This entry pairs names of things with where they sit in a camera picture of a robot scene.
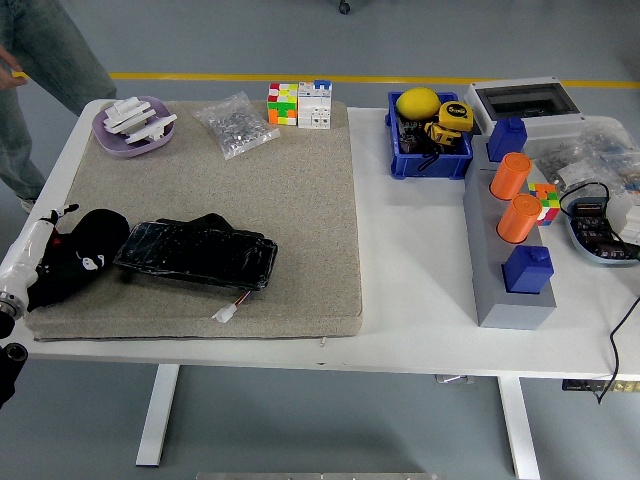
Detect person's right hand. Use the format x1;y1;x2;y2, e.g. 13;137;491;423
0;47;24;92

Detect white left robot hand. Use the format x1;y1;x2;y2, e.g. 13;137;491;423
0;202;81;301

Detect black glossy panel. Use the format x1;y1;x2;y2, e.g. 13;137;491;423
113;213;279;293

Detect person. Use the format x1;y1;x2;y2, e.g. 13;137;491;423
0;0;117;214

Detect purple tray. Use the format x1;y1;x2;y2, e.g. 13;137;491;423
92;95;176;159

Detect stacked white plastic parts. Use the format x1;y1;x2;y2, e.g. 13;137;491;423
103;97;156;135

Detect long white plastic part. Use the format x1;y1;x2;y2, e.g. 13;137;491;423
123;113;179;146

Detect grey-brown mat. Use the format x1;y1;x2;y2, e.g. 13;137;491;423
24;99;364;343

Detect white table leg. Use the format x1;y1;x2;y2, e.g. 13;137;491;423
135;363;181;469
497;375;542;480

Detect clear bag of screws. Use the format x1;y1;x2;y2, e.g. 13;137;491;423
192;91;281;161

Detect large colourful puzzle cube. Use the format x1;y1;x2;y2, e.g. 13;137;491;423
266;82;300;127

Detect white circuit breaker block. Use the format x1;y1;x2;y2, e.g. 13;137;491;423
297;78;333;131

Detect yellow floor tape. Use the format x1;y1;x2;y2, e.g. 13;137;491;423
108;72;640;90

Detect dark parts in bin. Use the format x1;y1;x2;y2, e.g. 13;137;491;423
398;119;431;154

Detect yellow ball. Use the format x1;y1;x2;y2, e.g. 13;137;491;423
396;87;442;121

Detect blue plastic bin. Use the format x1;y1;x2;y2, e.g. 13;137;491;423
384;90;475;181

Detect yellow black tool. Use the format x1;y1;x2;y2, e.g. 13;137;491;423
423;121;464;147

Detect yellow black tape measure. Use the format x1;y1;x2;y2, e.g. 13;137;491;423
438;100;474;134

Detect grey block holder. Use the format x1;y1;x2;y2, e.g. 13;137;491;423
462;133;558;330

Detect orange cylinder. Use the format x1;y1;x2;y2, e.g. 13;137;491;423
489;152;532;200
496;193;542;245

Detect blue block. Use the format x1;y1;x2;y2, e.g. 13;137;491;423
487;115;528;164
502;244;555;295

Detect small colourful puzzle cube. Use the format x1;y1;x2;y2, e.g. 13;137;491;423
527;181;559;227

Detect blue-grey tray with electronics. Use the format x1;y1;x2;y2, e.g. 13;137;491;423
563;196;640;266

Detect black table control box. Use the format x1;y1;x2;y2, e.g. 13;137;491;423
561;379;640;394

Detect clear bag of small parts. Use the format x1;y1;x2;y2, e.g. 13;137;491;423
524;117;640;201

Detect white plastic module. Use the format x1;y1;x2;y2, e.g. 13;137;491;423
604;192;640;246

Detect white plug with wires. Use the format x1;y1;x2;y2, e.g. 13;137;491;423
211;292;249;322

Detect grey electrical enclosure box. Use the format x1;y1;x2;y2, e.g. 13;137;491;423
463;75;591;144

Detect black cable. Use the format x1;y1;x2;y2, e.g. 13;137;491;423
558;182;640;405

